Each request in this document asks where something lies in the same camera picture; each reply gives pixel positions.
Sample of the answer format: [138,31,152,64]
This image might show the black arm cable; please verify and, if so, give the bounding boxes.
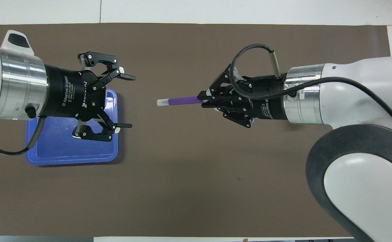
[230,44,392,140]
[0,116,47,156]

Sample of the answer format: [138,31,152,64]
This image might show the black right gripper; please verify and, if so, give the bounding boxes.
[198,65,289,129]

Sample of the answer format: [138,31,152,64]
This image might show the purple pen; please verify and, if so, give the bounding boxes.
[157,96,204,107]

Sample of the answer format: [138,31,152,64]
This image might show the blue plastic tray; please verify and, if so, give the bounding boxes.
[25,88,120,166]

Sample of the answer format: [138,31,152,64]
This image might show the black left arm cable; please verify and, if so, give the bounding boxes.
[0,116,47,156]

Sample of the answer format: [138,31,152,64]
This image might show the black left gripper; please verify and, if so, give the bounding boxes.
[44,51,136,142]

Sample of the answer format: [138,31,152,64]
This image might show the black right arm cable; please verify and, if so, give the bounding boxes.
[230,44,392,140]

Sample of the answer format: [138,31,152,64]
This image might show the brown table mat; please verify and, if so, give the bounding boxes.
[0,23,391,237]

